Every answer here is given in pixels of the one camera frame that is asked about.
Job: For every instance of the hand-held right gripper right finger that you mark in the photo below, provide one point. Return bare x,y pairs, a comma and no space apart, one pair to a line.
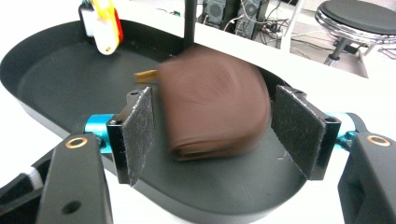
299,130

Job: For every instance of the black computer tower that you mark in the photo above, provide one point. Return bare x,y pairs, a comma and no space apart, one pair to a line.
252,17
216,11

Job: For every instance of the yellow white plastic clip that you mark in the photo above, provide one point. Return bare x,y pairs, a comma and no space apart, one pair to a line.
104,29

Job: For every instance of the black round stool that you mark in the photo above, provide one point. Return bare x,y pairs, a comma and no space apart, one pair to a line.
361,15

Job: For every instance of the black upright pole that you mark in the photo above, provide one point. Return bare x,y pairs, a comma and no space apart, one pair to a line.
190,21

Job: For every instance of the brown cloth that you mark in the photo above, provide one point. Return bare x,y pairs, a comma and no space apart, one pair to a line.
214,105

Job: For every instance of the black oval tray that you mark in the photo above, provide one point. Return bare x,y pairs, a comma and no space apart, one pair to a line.
77,87

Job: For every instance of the white stand leg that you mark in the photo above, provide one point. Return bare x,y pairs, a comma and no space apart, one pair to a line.
291,26

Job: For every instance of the small tan wooden piece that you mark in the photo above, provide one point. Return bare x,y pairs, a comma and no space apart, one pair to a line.
145,76

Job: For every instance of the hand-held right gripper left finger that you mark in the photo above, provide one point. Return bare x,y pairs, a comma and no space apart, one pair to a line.
138,130

